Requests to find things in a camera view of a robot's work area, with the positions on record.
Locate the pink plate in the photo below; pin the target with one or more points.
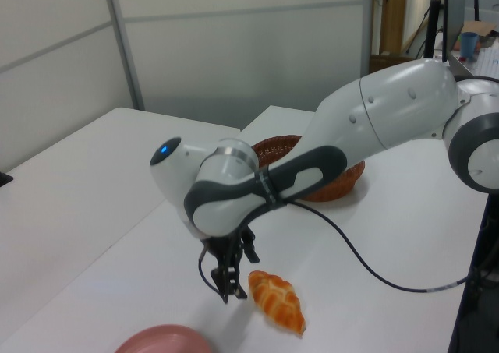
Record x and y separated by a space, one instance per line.
163 341

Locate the brown woven basket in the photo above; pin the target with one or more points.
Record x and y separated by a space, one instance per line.
339 185

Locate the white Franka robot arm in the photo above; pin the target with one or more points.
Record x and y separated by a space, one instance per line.
390 103

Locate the black stand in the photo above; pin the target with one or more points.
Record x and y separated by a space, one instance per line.
433 25

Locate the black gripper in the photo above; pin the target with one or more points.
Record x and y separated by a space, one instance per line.
224 251

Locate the blue cup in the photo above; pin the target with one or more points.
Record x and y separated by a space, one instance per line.
469 45

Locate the braided toy bread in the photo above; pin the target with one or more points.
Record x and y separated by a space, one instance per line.
277 302

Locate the black monitor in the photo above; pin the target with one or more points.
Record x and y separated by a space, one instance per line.
452 10

